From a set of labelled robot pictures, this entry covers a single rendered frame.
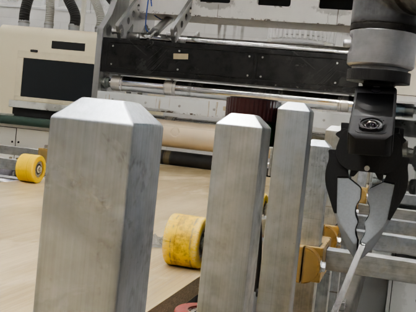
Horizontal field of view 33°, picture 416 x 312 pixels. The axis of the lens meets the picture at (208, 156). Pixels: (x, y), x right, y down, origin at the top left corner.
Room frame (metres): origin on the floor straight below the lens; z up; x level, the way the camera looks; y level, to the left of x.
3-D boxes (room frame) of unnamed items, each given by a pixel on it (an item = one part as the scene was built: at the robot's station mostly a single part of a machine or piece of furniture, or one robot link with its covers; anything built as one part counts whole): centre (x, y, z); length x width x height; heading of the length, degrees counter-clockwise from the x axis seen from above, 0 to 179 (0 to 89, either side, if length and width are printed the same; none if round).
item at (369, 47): (0.82, -0.18, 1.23); 0.08 x 0.08 x 0.05
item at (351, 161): (0.82, -0.19, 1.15); 0.09 x 0.08 x 0.12; 165
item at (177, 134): (3.19, -0.18, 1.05); 1.43 x 0.12 x 0.12; 75
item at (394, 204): (0.79, -0.20, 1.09); 0.05 x 0.02 x 0.09; 75
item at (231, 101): (0.78, -0.04, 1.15); 0.06 x 0.06 x 0.02
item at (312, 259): (1.03, -0.16, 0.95); 0.13 x 0.06 x 0.05; 165
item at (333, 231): (1.27, -0.23, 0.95); 0.13 x 0.06 x 0.05; 165
